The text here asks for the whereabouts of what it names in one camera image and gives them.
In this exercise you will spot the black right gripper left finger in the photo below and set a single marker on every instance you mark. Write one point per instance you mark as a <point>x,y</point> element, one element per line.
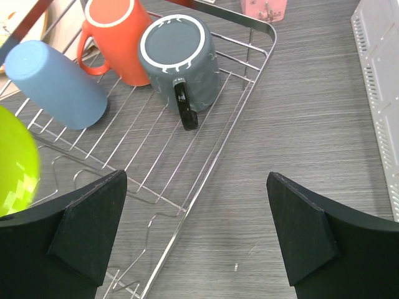
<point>61,248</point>

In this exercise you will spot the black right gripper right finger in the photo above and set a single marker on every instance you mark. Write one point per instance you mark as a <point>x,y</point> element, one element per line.
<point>331,250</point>

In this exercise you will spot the blue plastic cup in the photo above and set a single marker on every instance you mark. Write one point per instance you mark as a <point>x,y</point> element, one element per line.
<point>56,84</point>

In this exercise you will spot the lime green plate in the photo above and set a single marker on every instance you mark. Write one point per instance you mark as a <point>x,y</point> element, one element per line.
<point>20,164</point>

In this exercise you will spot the orange mug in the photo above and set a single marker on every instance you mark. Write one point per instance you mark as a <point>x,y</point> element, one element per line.
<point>116,28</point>

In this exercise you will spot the white plastic file organizer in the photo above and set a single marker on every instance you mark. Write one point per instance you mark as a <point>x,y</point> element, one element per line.
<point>375,29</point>

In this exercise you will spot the pink cube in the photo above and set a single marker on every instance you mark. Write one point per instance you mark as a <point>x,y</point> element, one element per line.
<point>264,10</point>

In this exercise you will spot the metal wire dish rack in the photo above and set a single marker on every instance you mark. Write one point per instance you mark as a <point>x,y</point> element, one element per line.
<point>167,167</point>

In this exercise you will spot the grey mug black handle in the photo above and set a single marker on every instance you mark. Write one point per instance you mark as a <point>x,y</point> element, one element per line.
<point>178,55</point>

